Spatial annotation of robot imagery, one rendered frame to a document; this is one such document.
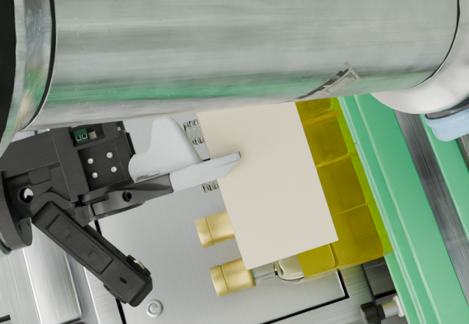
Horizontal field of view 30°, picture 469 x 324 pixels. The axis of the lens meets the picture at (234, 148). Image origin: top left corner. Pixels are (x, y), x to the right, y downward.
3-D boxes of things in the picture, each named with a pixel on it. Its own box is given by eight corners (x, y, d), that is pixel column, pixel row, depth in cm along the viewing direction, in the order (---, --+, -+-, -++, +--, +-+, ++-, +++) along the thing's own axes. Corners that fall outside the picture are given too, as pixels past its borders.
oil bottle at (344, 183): (419, 142, 104) (248, 197, 103) (428, 130, 99) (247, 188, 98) (436, 186, 103) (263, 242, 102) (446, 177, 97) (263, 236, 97)
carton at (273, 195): (276, 43, 68) (183, 72, 68) (338, 240, 68) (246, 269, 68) (264, 59, 80) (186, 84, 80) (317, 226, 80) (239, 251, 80)
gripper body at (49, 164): (119, 107, 70) (-27, 151, 69) (151, 210, 70) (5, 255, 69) (127, 111, 77) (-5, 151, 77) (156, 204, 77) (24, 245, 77)
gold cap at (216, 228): (229, 202, 99) (192, 214, 99) (238, 230, 97) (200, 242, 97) (232, 214, 102) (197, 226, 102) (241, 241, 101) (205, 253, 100)
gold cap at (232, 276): (252, 277, 100) (216, 289, 100) (244, 250, 99) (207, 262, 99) (257, 291, 97) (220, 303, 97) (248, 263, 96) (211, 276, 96)
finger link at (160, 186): (156, 177, 65) (72, 202, 70) (162, 196, 65) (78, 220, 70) (191, 165, 69) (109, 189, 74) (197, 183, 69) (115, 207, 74)
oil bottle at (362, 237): (437, 188, 102) (264, 244, 102) (447, 177, 97) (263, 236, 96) (455, 233, 101) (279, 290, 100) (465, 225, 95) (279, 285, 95)
